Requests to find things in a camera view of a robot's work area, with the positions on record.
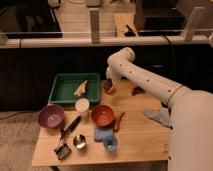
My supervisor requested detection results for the orange fruit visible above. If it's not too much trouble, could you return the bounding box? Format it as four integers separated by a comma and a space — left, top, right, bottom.
104, 86, 115, 95

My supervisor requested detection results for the red sausage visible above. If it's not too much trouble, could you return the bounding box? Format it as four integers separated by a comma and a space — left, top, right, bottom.
113, 112, 125, 132

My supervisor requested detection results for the black eraser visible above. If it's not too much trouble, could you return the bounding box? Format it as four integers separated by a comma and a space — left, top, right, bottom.
103, 80, 112, 90

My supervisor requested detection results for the bunch of dark grapes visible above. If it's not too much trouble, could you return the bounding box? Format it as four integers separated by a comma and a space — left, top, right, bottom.
132, 86, 145, 96

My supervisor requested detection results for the purple bowl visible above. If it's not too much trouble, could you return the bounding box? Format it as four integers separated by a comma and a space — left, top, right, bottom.
38, 104, 64, 129

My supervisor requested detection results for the green plastic tray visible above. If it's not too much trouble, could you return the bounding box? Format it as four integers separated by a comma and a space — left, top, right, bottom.
48, 73, 100, 106

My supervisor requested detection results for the white cup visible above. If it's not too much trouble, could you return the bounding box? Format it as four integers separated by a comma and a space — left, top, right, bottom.
75, 98, 90, 116

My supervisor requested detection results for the orange bowl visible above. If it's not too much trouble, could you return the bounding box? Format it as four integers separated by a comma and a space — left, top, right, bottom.
91, 105, 114, 127

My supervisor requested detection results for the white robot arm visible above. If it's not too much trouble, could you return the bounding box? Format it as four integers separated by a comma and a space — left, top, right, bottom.
106, 47, 213, 171

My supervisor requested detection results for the blue sponge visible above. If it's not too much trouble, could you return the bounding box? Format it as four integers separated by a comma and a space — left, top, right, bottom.
94, 128, 113, 142

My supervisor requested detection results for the small metal cup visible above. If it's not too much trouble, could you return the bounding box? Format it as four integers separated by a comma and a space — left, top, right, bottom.
73, 134, 86, 149

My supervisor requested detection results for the wooden table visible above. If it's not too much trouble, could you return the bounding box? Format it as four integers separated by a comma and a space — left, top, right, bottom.
32, 80, 169, 167

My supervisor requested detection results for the light blue cloth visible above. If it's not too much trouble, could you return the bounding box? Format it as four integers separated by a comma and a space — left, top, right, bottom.
144, 107, 170, 127

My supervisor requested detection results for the beige wedge in tray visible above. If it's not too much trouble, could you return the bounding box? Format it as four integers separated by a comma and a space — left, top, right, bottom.
74, 80, 88, 97

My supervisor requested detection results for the blue cup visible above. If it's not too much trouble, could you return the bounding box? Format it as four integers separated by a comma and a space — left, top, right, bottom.
103, 135, 118, 152

